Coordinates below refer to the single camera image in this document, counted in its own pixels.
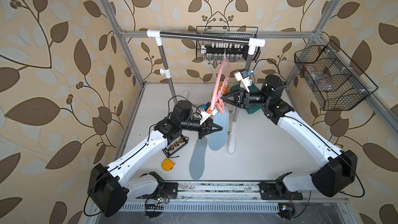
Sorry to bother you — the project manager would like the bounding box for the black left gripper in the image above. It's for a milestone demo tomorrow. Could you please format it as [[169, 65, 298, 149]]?
[[181, 119, 225, 142]]

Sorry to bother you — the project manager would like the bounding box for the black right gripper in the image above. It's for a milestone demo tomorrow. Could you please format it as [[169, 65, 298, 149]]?
[[221, 88, 271, 110]]

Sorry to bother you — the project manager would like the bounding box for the light blue insole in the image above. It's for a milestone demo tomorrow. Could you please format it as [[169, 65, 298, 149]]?
[[207, 105, 230, 151], [189, 137, 208, 180]]

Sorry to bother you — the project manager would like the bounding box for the pink multi-clip hanger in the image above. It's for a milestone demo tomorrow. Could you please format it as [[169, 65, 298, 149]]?
[[206, 55, 231, 116]]

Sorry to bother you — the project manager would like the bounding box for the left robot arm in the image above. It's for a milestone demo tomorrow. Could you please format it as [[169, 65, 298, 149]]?
[[88, 100, 225, 217]]

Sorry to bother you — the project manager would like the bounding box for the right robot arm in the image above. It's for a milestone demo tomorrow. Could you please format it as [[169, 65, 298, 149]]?
[[221, 70, 359, 198]]

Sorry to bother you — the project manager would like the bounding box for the orange clothes peg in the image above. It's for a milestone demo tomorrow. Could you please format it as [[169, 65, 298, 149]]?
[[206, 107, 218, 116]]

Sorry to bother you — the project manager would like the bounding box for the green plastic tool case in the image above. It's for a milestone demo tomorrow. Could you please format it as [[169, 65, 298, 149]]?
[[246, 84, 264, 114]]

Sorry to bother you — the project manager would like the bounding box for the white clothes rack with steel bars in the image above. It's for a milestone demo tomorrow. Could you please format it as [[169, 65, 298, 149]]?
[[146, 29, 266, 156]]

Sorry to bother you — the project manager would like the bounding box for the yellow tape measure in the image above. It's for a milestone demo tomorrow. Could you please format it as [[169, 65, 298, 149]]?
[[161, 158, 175, 172]]

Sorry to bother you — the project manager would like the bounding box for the plastic bag in basket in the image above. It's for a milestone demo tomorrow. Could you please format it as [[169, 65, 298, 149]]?
[[306, 66, 335, 92]]

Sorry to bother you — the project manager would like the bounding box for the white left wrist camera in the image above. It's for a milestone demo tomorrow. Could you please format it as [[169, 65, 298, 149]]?
[[200, 102, 213, 125]]

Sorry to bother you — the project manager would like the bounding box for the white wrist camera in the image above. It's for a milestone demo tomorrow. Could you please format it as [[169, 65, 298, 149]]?
[[200, 102, 213, 125], [234, 69, 252, 93]]

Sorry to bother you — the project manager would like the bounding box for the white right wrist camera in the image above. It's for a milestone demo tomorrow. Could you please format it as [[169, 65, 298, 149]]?
[[234, 69, 252, 93]]

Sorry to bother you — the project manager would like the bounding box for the black wire basket back wall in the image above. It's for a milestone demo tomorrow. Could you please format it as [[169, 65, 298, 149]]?
[[193, 26, 258, 65]]

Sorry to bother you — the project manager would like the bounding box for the black wire basket wall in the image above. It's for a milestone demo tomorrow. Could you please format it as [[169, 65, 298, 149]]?
[[294, 40, 378, 111], [193, 26, 258, 65]]

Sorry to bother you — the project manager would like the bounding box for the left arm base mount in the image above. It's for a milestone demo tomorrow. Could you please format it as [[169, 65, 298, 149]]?
[[136, 172, 178, 218]]

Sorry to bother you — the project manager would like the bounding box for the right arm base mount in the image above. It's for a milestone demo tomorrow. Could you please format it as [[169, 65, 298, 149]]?
[[259, 172, 303, 200]]

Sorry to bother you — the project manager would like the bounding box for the black wire basket right wall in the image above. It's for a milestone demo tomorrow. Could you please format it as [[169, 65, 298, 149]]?
[[294, 40, 378, 111]]

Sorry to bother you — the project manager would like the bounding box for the small electronics board with wires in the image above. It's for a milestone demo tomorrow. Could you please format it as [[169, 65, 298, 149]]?
[[278, 203, 295, 220]]

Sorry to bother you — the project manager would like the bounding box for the aluminium frame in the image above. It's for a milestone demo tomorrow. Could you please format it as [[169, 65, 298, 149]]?
[[77, 0, 398, 224]]

